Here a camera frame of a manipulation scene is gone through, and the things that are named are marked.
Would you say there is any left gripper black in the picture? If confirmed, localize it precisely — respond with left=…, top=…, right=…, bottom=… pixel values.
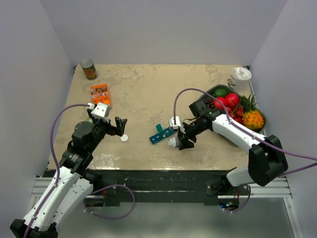
left=88, top=109, right=127, bottom=152

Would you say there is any tin food can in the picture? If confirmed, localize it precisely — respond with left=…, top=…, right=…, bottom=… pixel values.
left=80, top=59, right=98, bottom=80

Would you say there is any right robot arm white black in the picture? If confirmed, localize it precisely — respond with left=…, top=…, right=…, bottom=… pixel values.
left=169, top=100, right=288, bottom=195

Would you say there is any green lime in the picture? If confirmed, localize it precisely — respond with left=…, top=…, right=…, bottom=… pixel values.
left=212, top=88, right=228, bottom=98

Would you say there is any white bottle cap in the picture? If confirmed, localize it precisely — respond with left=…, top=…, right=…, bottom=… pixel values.
left=120, top=134, right=128, bottom=142

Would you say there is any aluminium rail frame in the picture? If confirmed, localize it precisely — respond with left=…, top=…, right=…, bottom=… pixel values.
left=18, top=161, right=304, bottom=238

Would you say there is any grey fruit tray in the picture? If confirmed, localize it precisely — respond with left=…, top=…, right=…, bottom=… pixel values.
left=208, top=84, right=267, bottom=134

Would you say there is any dark grape bunch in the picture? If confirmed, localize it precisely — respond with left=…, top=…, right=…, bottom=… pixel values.
left=204, top=99, right=215, bottom=110

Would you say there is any small pineapple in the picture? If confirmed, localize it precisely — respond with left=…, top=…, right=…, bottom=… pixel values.
left=240, top=95, right=265, bottom=131

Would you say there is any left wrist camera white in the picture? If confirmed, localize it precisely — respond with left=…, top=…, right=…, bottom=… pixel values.
left=87, top=103, right=111, bottom=122

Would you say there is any teal weekly pill organizer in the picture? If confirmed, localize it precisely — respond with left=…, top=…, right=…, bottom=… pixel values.
left=149, top=124, right=175, bottom=144

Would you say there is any green tape roll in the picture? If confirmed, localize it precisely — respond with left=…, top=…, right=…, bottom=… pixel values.
left=85, top=117, right=93, bottom=123

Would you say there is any white paper cup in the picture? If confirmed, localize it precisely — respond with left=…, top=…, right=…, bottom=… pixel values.
left=227, top=67, right=252, bottom=93

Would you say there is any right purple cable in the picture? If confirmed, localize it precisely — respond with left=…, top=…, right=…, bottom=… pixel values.
left=173, top=88, right=317, bottom=178

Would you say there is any orange snack box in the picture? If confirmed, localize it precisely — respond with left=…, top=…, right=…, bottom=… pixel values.
left=91, top=84, right=111, bottom=106

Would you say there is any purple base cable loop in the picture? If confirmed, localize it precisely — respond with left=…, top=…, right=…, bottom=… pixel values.
left=83, top=183, right=136, bottom=220

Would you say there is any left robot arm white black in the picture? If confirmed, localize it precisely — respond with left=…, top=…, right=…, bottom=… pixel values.
left=10, top=117, right=127, bottom=238

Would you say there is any red apple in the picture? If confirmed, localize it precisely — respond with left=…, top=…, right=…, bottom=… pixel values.
left=213, top=97, right=227, bottom=111
left=225, top=93, right=240, bottom=107

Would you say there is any white vitamin pill bottle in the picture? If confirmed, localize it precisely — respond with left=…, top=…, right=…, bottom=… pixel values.
left=168, top=137, right=181, bottom=148

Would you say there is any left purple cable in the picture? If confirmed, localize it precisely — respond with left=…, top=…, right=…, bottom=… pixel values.
left=22, top=103, right=92, bottom=238

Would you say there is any strawberry pile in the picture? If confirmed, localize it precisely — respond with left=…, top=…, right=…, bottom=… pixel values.
left=226, top=104, right=243, bottom=124

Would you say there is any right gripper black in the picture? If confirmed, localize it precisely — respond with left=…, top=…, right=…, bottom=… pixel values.
left=177, top=119, right=208, bottom=150

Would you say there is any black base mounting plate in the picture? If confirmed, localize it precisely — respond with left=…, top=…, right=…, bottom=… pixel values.
left=74, top=170, right=251, bottom=207

